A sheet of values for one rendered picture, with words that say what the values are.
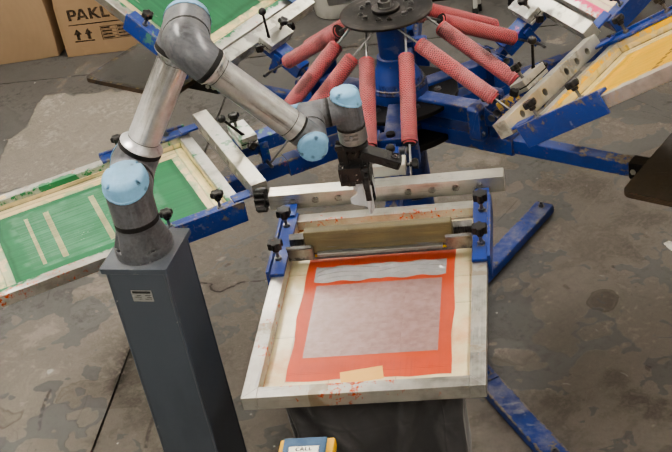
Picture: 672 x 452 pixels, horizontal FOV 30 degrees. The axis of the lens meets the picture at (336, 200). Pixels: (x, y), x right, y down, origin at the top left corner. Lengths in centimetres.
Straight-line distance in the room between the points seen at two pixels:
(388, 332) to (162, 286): 58
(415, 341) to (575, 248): 199
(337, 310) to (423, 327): 25
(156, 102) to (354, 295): 73
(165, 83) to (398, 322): 84
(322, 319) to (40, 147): 359
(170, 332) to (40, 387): 171
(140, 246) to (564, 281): 214
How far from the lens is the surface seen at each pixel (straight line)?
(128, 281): 324
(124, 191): 311
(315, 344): 319
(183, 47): 297
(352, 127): 320
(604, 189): 539
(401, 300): 328
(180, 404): 347
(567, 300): 478
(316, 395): 299
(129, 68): 489
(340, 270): 342
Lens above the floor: 291
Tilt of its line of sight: 32 degrees down
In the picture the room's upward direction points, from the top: 11 degrees counter-clockwise
